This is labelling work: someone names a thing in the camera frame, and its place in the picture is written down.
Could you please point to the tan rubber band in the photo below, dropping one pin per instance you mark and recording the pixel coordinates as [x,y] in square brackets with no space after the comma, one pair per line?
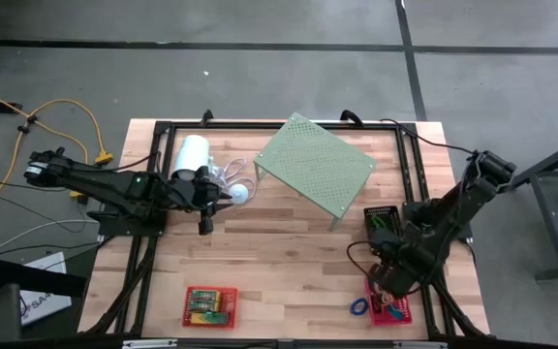
[390,301]

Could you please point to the silver metal bracket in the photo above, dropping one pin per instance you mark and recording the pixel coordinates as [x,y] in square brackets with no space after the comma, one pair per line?
[419,344]
[148,343]

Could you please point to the blue coil wristband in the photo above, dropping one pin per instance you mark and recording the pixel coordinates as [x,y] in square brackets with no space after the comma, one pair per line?
[354,307]

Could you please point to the white cylindrical desk lamp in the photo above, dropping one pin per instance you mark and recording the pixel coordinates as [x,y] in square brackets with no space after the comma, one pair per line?
[193,150]

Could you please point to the black aluminium table frame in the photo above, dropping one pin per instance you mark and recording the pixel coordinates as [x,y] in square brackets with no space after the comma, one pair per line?
[240,125]

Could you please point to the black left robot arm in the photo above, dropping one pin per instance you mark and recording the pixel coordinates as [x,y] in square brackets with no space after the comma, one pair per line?
[104,181]

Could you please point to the green perforated metal shelf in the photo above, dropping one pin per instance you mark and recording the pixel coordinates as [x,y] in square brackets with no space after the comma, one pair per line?
[315,160]

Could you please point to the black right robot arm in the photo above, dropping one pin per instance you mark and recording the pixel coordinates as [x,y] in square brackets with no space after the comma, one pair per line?
[458,213]

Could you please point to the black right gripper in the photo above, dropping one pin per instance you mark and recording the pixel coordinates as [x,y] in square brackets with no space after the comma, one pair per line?
[400,264]

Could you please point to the yellow green crayon box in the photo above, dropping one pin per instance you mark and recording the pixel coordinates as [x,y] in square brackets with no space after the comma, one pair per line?
[211,318]

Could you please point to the white dome-shaped puck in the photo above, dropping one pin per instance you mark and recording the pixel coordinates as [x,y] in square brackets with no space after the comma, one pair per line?
[239,195]

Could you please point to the red plastic basket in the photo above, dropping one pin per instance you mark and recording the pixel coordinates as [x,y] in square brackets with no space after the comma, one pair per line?
[405,315]

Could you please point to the black plastic basket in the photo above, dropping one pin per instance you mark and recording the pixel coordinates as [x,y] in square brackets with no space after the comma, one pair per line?
[393,215]

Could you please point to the white printed sign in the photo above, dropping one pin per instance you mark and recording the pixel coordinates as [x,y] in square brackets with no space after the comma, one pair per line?
[41,310]

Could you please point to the black side desk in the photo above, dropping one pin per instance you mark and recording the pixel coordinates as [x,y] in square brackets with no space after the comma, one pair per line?
[37,277]

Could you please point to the green coil wristband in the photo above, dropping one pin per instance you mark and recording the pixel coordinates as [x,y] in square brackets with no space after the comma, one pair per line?
[378,222]

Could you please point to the orange plastic basket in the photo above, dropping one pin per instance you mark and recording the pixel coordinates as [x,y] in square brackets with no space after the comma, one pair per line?
[230,303]

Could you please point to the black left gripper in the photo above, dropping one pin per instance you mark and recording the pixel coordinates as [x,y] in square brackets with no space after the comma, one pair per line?
[196,196]

